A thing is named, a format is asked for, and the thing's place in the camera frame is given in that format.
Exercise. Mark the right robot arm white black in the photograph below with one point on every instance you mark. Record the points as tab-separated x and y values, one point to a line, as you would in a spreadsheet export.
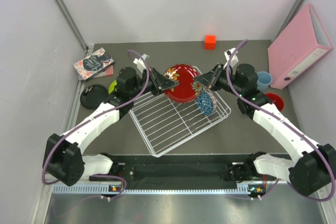
311	166

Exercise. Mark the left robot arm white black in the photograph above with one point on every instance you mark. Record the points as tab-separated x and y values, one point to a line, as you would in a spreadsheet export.
63	155

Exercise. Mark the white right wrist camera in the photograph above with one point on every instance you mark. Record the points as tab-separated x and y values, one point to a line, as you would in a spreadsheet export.
229	54

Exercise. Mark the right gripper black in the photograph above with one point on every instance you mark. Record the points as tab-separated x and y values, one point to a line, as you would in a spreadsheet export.
211	78

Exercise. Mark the aluminium frame post left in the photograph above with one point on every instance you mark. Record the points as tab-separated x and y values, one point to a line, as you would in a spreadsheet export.
71	23

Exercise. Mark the orange cube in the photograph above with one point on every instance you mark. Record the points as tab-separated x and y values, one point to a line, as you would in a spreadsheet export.
210	42

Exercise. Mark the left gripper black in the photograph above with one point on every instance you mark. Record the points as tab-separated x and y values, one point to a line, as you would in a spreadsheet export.
163	82

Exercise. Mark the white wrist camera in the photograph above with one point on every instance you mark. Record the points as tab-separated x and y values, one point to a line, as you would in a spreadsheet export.
229	54
140	62

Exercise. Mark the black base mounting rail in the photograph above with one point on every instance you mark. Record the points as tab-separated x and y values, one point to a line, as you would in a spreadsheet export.
182	172

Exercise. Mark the pink ring binder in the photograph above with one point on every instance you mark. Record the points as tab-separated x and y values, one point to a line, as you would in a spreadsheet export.
301	44

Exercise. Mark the Little Women book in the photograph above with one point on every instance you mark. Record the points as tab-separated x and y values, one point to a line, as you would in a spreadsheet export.
94	65

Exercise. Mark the white wire dish rack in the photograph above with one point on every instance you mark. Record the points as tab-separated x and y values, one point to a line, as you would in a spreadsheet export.
164	124

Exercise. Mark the lime green plate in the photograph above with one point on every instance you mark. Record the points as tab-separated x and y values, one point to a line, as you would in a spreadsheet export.
112	86

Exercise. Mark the red floral plate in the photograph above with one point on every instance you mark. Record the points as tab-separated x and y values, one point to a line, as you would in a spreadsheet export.
188	89

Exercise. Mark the pink book underneath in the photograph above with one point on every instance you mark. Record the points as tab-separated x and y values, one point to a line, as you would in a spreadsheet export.
107	72

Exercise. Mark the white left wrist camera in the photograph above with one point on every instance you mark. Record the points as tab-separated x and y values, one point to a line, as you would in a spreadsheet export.
140	62

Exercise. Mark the black plate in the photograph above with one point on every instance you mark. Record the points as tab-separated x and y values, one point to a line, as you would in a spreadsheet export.
92	96

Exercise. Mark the blue white patterned bowl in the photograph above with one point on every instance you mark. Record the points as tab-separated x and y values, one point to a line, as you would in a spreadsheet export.
206	103

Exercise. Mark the light blue cup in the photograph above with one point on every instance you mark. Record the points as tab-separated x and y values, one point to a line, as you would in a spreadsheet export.
264	80

